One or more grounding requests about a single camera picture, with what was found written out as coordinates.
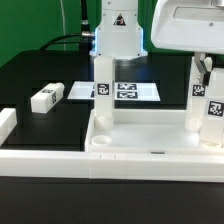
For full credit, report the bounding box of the white desk top tray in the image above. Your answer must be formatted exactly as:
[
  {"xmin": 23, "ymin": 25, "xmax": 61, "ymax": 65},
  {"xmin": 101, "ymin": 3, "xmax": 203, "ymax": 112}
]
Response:
[{"xmin": 85, "ymin": 109, "xmax": 224, "ymax": 156}]

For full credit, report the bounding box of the white front fence bar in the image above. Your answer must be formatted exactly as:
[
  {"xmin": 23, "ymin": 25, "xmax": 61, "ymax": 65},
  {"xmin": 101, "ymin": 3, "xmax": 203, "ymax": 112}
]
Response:
[{"xmin": 0, "ymin": 149, "xmax": 224, "ymax": 183}]

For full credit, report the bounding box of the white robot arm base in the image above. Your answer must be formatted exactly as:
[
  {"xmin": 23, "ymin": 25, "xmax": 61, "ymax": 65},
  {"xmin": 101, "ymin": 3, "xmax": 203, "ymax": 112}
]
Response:
[{"xmin": 90, "ymin": 0, "xmax": 148, "ymax": 60}]

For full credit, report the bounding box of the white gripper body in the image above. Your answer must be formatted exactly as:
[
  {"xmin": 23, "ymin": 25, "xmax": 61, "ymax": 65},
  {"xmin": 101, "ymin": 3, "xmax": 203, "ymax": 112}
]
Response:
[{"xmin": 151, "ymin": 0, "xmax": 224, "ymax": 54}]

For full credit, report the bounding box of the white left fence block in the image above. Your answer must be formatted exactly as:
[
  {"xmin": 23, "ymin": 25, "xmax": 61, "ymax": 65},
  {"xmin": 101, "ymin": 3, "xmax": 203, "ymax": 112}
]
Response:
[{"xmin": 0, "ymin": 108, "xmax": 17, "ymax": 146}]

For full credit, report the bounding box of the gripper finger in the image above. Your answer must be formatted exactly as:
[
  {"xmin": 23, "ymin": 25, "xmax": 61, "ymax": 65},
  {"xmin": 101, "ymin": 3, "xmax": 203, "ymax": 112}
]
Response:
[{"xmin": 194, "ymin": 52, "xmax": 212, "ymax": 86}]

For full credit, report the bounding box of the white marker base plate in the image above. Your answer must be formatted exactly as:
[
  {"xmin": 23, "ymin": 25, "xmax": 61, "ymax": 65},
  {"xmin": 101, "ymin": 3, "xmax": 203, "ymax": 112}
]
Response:
[{"xmin": 68, "ymin": 81, "xmax": 160, "ymax": 102}]

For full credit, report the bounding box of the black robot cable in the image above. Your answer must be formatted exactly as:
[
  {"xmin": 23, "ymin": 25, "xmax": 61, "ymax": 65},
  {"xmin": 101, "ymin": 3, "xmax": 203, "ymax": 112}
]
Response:
[{"xmin": 39, "ymin": 0, "xmax": 98, "ymax": 52}]

